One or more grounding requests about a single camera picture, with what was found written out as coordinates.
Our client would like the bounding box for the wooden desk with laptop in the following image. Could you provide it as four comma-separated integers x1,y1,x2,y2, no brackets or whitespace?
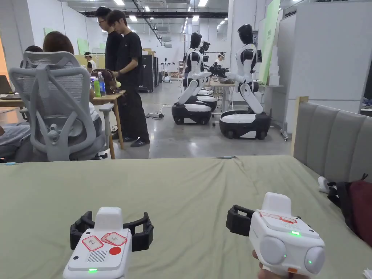
0,75,31,115

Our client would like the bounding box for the small white object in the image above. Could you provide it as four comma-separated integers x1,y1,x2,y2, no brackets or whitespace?
317,176,331,194

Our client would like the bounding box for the black cabinet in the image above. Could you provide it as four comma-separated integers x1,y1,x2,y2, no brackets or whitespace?
138,54,160,93

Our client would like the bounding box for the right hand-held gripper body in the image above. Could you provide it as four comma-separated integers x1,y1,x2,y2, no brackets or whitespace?
248,191,326,275

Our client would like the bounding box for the grey mesh office chair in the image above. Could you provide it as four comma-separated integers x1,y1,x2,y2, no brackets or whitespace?
8,51,116,162

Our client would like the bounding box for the small wooden table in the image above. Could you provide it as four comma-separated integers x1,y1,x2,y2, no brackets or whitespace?
90,68,127,160

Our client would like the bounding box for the grey padded headboard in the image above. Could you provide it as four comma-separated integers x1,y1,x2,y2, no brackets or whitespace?
291,96,372,186

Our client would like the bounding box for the bed with pale green sheet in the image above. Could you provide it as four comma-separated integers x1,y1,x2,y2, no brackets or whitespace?
0,155,372,279

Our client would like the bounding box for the person's right hand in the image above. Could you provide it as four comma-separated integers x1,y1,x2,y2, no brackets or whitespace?
251,249,292,279

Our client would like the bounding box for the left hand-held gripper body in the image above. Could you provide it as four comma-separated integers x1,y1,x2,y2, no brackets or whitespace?
62,207,133,279

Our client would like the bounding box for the pale green board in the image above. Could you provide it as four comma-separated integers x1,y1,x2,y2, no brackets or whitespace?
258,0,282,85

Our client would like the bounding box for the dark red bag, black strap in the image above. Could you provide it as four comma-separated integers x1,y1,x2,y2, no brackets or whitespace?
327,173,372,249

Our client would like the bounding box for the white and black wheeled robot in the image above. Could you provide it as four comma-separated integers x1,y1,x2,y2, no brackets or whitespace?
171,32,214,126
213,24,271,140
196,40,218,112
161,57,173,83

